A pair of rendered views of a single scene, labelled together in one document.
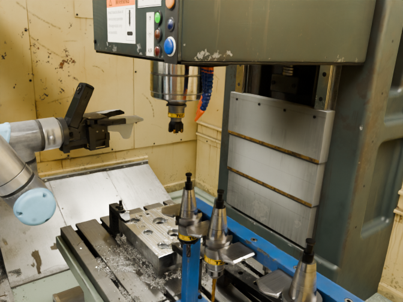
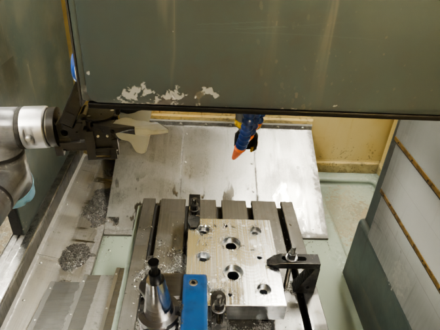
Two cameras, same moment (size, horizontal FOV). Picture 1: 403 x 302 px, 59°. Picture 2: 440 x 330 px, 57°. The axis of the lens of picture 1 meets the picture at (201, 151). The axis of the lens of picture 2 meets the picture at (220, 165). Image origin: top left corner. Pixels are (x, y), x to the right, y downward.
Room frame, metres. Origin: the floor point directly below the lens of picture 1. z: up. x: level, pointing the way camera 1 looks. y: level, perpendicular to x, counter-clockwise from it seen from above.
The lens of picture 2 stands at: (0.47, -0.25, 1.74)
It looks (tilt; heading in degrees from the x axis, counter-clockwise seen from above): 33 degrees down; 33
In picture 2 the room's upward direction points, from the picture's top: 4 degrees clockwise
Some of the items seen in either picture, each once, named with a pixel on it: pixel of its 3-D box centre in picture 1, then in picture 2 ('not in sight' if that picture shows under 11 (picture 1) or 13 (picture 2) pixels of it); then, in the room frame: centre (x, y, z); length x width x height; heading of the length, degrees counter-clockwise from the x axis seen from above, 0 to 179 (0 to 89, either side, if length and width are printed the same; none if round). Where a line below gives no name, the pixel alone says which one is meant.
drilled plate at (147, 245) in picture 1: (166, 232); (231, 264); (1.10, 0.11, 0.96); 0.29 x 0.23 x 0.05; 37
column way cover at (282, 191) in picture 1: (268, 164); (433, 222); (1.33, -0.27, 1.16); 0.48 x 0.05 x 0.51; 37
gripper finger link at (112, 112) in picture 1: (110, 121); (143, 114); (0.97, 0.26, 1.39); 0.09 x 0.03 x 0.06; 156
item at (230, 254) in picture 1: (234, 253); not in sight; (0.62, -0.08, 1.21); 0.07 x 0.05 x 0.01; 127
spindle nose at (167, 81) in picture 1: (177, 76); not in sight; (1.07, 0.08, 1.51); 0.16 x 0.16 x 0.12
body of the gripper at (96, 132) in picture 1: (83, 131); (86, 129); (0.87, 0.30, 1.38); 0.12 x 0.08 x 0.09; 132
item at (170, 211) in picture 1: (175, 210); (161, 286); (0.79, 0.06, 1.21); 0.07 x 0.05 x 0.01; 127
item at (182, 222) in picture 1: (188, 219); (159, 315); (0.75, 0.02, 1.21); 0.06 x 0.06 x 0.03
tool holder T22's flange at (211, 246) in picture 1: (217, 240); not in sight; (0.66, -0.04, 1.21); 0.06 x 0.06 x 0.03
